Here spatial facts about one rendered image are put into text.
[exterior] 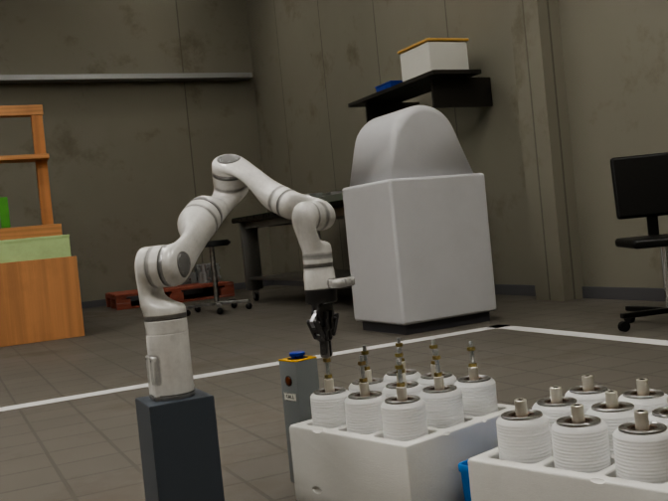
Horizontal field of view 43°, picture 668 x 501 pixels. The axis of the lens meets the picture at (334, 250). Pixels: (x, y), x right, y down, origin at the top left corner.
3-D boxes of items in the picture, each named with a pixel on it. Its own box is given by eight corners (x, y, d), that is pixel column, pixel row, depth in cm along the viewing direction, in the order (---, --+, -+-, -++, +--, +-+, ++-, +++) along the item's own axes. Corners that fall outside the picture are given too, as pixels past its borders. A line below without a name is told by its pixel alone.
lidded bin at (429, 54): (471, 72, 640) (468, 38, 639) (429, 72, 624) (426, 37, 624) (439, 83, 680) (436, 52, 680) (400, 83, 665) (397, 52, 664)
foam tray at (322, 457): (415, 535, 171) (406, 446, 171) (295, 500, 201) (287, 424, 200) (531, 483, 197) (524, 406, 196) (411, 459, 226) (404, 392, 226)
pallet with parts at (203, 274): (214, 293, 1059) (211, 262, 1058) (239, 295, 973) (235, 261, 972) (102, 307, 1001) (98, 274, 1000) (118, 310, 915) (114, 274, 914)
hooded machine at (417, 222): (451, 314, 561) (432, 116, 558) (507, 319, 504) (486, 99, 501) (351, 329, 532) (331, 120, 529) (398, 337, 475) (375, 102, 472)
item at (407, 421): (419, 474, 188) (412, 393, 188) (440, 484, 179) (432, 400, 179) (381, 483, 185) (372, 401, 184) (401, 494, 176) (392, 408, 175)
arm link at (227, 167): (300, 178, 204) (302, 209, 209) (232, 147, 221) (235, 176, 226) (270, 191, 199) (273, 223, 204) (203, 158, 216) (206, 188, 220)
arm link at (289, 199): (343, 206, 199) (302, 187, 208) (316, 207, 193) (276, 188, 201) (336, 234, 201) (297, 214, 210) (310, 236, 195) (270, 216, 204)
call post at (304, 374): (307, 486, 211) (294, 362, 210) (289, 482, 216) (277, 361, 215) (329, 479, 215) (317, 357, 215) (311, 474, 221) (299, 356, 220)
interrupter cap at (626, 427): (653, 438, 135) (653, 434, 135) (609, 433, 140) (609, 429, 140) (675, 427, 140) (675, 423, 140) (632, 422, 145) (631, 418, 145)
